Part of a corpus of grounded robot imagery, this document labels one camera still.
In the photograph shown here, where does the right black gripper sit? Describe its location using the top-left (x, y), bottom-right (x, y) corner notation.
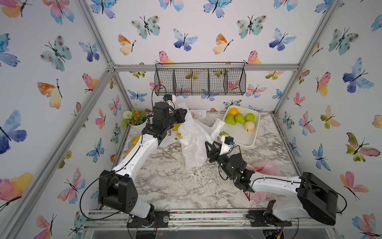
top-left (206, 140), bottom-right (235, 182)

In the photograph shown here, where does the green pear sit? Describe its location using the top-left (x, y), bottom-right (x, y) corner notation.
top-left (225, 114), bottom-right (237, 125)
top-left (234, 114), bottom-right (246, 124)
top-left (219, 131), bottom-right (229, 137)
top-left (244, 113), bottom-right (256, 122)

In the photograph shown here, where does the pink plastic bag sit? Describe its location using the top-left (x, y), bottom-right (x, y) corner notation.
top-left (244, 160), bottom-right (281, 204)

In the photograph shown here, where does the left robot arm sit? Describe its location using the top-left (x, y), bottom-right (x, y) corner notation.
top-left (98, 102), bottom-right (188, 223)

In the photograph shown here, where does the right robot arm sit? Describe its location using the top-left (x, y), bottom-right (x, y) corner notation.
top-left (205, 141), bottom-right (339, 226)

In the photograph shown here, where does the white printed plastic bag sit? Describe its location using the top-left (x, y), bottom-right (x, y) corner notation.
top-left (159, 110), bottom-right (208, 147)

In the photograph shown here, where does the potted flower plant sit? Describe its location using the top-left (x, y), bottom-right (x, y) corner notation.
top-left (121, 104), bottom-right (147, 133)

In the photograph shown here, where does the white plastic tray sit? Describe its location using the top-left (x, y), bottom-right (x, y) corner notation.
top-left (222, 106), bottom-right (261, 148)

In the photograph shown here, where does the yellow toy shovel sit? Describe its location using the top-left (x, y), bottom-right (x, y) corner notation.
top-left (123, 135), bottom-right (141, 158)

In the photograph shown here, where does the beige pear upper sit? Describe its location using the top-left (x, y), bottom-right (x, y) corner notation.
top-left (244, 121), bottom-right (256, 132)

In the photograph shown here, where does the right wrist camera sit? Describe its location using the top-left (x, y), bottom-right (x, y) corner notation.
top-left (220, 135), bottom-right (235, 155)

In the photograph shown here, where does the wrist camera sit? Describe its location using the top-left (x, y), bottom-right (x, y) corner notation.
top-left (163, 94), bottom-right (175, 108)
top-left (220, 135), bottom-right (235, 155)

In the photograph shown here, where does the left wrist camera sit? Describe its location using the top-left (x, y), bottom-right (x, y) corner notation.
top-left (163, 94), bottom-right (175, 108)

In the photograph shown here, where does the black wire basket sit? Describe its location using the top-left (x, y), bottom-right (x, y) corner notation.
top-left (154, 62), bottom-right (247, 97)

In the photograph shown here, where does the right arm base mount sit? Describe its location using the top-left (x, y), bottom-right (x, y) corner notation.
top-left (245, 200), bottom-right (292, 227)

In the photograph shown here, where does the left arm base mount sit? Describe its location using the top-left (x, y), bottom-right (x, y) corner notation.
top-left (127, 210), bottom-right (170, 229)

